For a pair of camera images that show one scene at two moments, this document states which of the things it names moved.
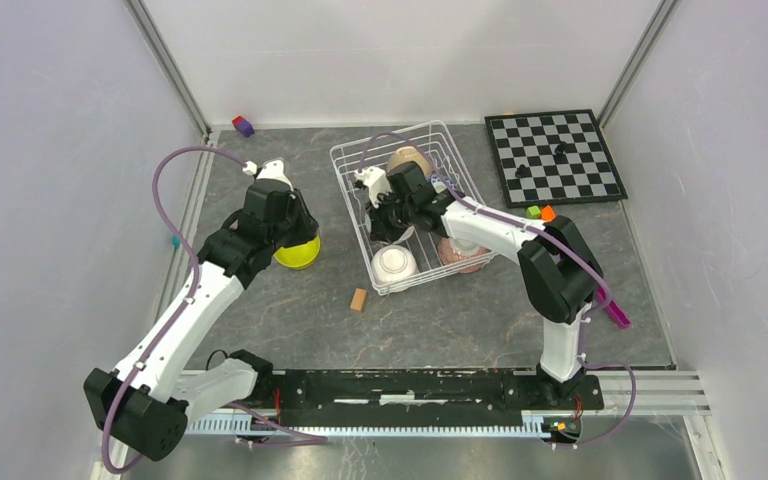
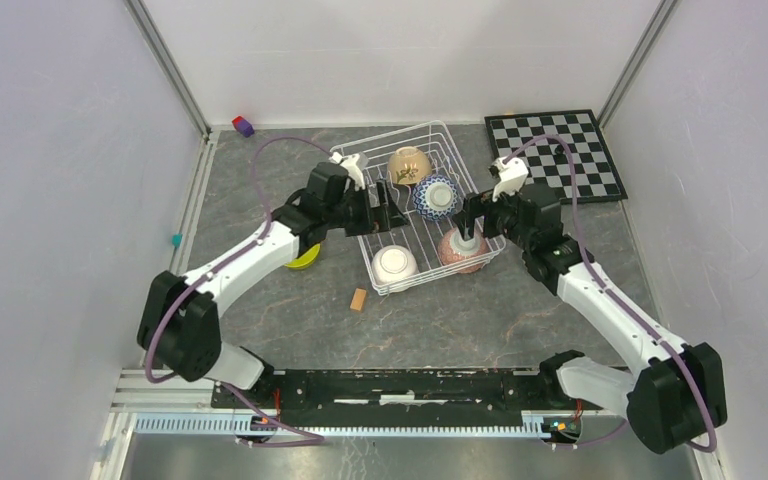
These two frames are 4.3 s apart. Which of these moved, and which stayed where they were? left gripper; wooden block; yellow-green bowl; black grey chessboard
Moved: left gripper
Stayed: yellow-green bowl; wooden block; black grey chessboard
